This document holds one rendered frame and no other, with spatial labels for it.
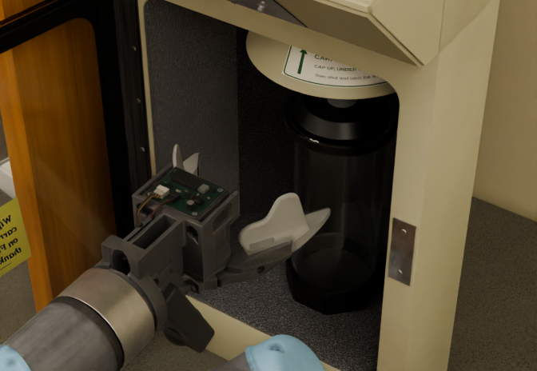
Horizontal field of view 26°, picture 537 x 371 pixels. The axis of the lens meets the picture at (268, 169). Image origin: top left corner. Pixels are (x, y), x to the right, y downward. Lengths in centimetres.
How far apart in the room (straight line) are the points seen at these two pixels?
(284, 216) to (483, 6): 24
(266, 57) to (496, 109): 49
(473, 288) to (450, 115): 45
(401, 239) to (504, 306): 37
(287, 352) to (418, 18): 25
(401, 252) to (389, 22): 29
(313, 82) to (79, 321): 29
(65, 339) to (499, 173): 78
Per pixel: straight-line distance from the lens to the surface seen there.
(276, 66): 101
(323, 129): 108
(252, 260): 98
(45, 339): 86
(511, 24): 138
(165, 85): 111
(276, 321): 121
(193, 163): 108
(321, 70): 99
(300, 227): 100
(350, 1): 76
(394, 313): 108
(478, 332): 133
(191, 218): 92
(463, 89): 97
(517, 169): 149
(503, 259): 142
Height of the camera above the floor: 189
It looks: 39 degrees down
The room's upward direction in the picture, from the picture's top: straight up
